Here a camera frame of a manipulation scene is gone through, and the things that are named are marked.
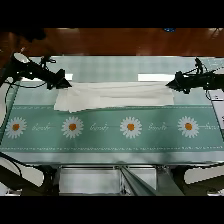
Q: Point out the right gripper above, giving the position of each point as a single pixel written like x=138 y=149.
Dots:
x=179 y=82

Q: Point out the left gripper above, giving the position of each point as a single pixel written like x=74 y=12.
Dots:
x=59 y=81

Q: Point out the white shirt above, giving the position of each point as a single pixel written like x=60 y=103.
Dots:
x=113 y=96

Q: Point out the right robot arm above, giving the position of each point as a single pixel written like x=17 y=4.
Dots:
x=210 y=80

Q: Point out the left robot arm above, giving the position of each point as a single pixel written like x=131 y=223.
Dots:
x=23 y=68

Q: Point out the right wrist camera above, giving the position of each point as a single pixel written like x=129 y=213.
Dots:
x=198 y=66

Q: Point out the silver frame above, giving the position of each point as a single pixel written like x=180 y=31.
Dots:
x=140 y=180

